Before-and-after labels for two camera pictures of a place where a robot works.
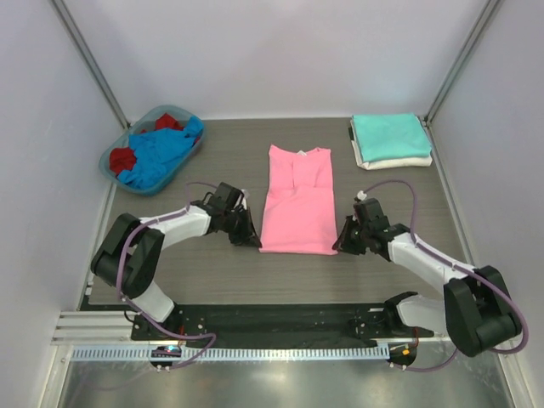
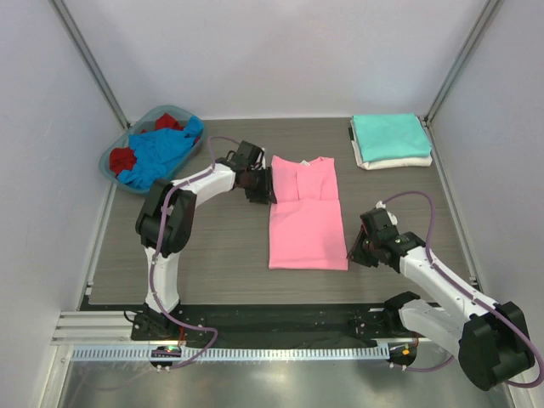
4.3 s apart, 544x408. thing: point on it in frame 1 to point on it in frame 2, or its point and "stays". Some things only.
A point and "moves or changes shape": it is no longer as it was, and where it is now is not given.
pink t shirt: x=298 y=217 moves or changes shape
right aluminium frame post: x=489 y=9 stays
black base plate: x=274 y=322 stays
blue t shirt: x=155 y=151 stays
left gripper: x=240 y=222 to x=263 y=185
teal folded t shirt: x=381 y=137 stays
